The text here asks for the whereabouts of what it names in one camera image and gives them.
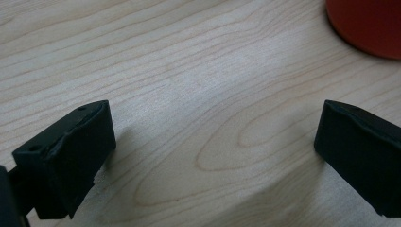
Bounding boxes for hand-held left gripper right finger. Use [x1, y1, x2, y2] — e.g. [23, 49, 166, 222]
[313, 99, 401, 218]

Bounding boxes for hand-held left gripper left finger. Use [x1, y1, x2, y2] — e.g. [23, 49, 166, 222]
[11, 99, 117, 220]

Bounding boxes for red round container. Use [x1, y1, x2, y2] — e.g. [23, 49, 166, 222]
[324, 0, 401, 61]

